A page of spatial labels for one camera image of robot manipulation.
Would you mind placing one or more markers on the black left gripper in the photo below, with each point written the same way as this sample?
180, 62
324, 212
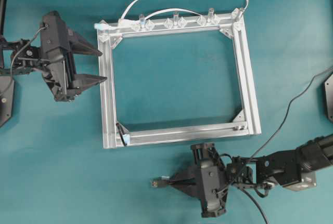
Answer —
58, 45

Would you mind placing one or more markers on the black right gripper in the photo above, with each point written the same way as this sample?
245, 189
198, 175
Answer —
207, 179

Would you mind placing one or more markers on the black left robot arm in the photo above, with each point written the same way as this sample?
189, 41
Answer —
24, 58

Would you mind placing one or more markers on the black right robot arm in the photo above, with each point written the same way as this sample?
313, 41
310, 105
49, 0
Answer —
291, 169

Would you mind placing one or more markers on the blue tape piece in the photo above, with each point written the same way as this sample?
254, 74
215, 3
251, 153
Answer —
126, 139

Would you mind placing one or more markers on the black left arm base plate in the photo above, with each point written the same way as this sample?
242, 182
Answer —
7, 98

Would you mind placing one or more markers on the clear standoff post left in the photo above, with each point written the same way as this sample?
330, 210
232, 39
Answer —
142, 21

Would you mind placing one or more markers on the clear standoff post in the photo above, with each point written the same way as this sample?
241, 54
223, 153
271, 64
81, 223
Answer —
142, 21
175, 18
210, 16

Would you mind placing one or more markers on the clear standoff post middle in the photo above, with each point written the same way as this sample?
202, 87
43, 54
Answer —
175, 18

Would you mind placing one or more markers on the clear standoff post right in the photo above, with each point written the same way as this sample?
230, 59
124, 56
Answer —
210, 16

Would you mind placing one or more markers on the aluminium extrusion frame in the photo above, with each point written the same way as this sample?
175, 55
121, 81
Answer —
170, 84

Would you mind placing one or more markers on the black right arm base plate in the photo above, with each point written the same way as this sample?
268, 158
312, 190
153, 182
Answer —
328, 97

